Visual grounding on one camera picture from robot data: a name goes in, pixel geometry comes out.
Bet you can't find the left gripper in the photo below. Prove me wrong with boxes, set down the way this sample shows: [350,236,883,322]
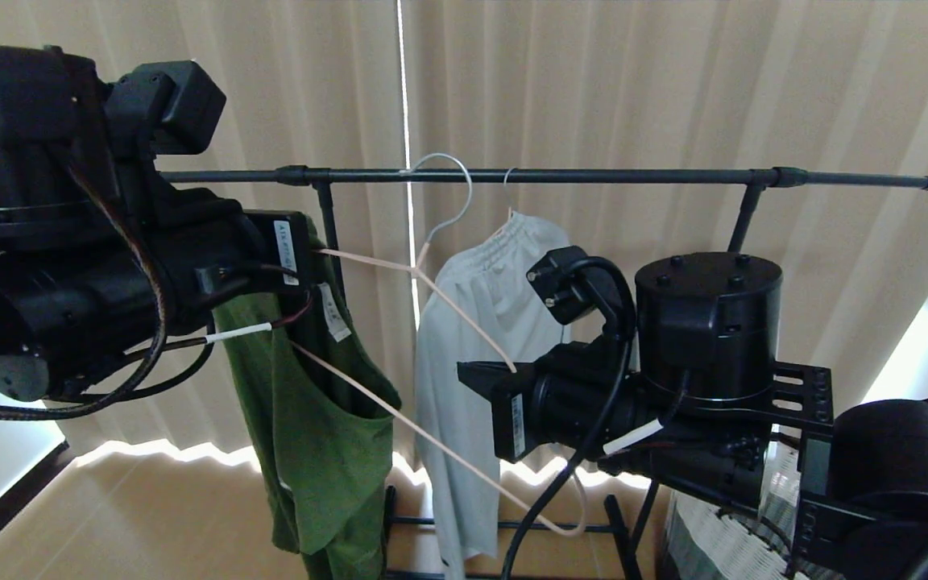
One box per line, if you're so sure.
[0,211,313,401]

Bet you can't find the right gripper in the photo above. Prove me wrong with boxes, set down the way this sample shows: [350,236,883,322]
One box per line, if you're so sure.
[492,340,771,507]

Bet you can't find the pale grey shorts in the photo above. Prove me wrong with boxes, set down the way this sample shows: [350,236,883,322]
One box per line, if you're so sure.
[414,211,574,580]

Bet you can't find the green garment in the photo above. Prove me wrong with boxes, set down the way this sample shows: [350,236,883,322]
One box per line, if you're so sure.
[213,232,403,580]

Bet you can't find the white laundry basket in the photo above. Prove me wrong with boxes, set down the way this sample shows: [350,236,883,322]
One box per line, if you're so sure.
[661,441,805,580]

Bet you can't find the black clothes rack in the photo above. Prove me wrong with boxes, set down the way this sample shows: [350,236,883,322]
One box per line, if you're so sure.
[159,165,928,580]

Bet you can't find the beige curtain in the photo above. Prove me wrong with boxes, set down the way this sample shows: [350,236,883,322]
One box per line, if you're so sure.
[0,0,928,492]

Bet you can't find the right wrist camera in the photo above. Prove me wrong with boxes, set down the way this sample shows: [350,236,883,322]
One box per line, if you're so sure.
[525,246,630,355]

